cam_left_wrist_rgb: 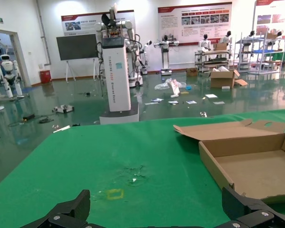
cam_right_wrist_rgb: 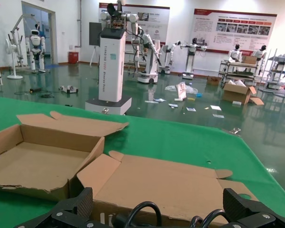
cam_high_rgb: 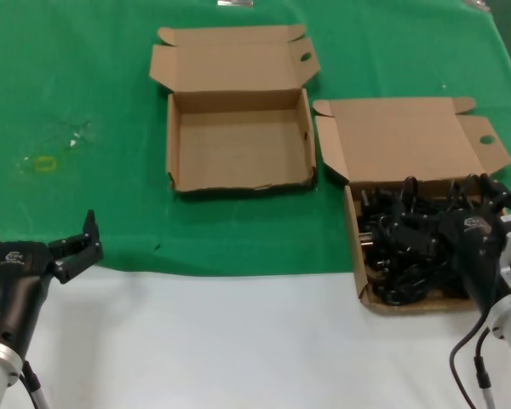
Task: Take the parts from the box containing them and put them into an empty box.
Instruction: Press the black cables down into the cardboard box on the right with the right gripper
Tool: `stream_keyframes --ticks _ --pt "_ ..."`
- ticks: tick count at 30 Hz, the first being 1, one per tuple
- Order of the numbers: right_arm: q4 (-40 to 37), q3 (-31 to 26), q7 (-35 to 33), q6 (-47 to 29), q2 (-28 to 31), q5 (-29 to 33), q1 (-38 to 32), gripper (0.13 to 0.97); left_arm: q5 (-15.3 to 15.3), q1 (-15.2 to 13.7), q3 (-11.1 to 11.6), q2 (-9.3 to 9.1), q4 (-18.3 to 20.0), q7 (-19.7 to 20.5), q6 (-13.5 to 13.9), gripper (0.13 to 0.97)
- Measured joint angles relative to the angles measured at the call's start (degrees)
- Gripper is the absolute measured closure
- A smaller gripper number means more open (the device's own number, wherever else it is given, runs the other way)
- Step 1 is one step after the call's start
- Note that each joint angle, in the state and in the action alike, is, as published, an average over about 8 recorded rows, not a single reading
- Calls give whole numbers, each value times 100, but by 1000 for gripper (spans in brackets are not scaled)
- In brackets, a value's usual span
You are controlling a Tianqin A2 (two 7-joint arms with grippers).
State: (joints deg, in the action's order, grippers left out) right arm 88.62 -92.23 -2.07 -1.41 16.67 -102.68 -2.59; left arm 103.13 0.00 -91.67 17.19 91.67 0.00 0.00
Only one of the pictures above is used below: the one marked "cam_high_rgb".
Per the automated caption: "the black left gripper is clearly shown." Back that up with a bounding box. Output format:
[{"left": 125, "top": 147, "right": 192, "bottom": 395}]
[{"left": 0, "top": 207, "right": 105, "bottom": 354}]

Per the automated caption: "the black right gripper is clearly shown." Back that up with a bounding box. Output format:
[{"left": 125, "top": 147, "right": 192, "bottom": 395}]
[{"left": 387, "top": 172, "right": 511, "bottom": 314}]

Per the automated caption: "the open cardboard box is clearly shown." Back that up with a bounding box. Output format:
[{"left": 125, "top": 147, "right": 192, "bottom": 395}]
[{"left": 313, "top": 96, "right": 511, "bottom": 317}]

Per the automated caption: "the open cardboard box torn rim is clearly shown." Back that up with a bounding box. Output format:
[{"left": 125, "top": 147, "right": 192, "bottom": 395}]
[{"left": 148, "top": 24, "right": 322, "bottom": 195}]

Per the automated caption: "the green table cloth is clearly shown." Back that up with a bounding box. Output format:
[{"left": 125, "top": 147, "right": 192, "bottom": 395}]
[{"left": 0, "top": 0, "right": 511, "bottom": 280}]

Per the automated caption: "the tangled black power cords pile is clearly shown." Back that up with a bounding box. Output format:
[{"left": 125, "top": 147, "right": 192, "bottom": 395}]
[{"left": 357, "top": 176, "right": 502, "bottom": 308}]

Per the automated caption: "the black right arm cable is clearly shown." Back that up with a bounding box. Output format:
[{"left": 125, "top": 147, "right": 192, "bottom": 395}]
[{"left": 449, "top": 310, "right": 495, "bottom": 409}]

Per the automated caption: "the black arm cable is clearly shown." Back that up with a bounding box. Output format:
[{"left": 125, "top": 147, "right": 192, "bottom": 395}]
[
  {"left": 19, "top": 360, "right": 50, "bottom": 409},
  {"left": 449, "top": 310, "right": 495, "bottom": 409}
]

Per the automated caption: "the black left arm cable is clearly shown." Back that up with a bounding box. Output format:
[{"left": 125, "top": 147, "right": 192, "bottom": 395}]
[{"left": 19, "top": 360, "right": 50, "bottom": 409}]

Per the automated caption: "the black cable with connector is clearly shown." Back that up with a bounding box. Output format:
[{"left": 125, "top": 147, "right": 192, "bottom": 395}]
[{"left": 474, "top": 327, "right": 494, "bottom": 409}]

